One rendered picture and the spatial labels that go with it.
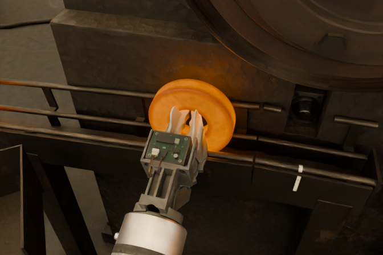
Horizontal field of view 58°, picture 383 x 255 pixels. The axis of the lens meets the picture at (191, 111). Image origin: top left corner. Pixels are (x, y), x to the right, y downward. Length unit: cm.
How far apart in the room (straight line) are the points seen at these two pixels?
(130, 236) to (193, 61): 31
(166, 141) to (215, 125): 13
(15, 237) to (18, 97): 142
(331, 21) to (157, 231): 31
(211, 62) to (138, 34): 13
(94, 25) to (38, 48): 181
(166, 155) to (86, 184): 104
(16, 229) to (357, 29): 61
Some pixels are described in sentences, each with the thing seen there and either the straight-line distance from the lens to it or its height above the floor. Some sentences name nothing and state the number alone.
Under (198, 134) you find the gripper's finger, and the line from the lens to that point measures 57.
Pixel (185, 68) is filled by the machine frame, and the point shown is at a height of 81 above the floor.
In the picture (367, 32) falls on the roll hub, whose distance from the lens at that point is 36.
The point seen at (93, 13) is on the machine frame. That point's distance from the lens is 70.
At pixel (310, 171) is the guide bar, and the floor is 71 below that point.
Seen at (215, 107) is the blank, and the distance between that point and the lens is 57.
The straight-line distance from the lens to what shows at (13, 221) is 73.
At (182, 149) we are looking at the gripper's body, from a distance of 49.
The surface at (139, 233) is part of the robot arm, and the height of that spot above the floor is 76.
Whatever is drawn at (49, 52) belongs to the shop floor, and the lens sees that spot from 239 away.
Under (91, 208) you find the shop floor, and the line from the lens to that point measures 144.
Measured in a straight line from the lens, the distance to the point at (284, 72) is 48.
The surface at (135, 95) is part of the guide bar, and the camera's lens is 68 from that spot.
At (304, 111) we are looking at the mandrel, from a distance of 66.
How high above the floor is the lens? 117
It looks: 42 degrees down
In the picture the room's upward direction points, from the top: straight up
